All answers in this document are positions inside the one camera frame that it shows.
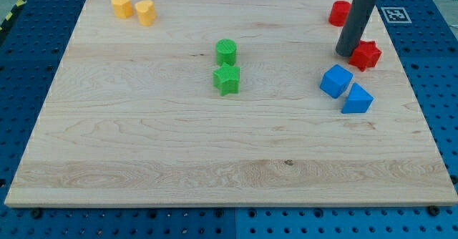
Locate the red circle block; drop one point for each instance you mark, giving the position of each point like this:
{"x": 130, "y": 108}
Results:
{"x": 339, "y": 12}

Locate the green star block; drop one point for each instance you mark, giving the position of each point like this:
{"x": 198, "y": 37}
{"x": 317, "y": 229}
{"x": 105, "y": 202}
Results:
{"x": 226, "y": 79}

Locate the green circle block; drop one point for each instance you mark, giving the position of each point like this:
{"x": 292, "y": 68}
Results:
{"x": 226, "y": 52}

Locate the red star block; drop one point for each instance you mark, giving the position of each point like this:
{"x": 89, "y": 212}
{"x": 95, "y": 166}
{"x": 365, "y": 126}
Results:
{"x": 365, "y": 55}

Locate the wooden board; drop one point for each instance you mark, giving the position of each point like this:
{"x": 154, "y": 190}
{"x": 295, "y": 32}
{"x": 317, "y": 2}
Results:
{"x": 132, "y": 119}

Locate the blue cube block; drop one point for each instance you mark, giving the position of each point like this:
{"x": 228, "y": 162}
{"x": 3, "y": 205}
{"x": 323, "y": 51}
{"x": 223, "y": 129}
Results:
{"x": 335, "y": 81}

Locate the yellow heart block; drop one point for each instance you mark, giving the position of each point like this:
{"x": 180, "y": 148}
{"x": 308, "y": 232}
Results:
{"x": 145, "y": 12}

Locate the blue triangle block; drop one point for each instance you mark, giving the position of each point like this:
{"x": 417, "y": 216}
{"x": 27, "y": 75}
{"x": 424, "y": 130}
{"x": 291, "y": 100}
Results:
{"x": 358, "y": 100}

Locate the yellow hexagon block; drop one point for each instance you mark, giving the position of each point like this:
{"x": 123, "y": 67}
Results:
{"x": 122, "y": 8}

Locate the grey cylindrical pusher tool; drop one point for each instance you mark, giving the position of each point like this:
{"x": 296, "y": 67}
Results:
{"x": 354, "y": 26}

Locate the white fiducial marker tag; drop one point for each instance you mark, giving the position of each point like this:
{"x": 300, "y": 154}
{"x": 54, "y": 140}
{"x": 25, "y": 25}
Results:
{"x": 396, "y": 15}

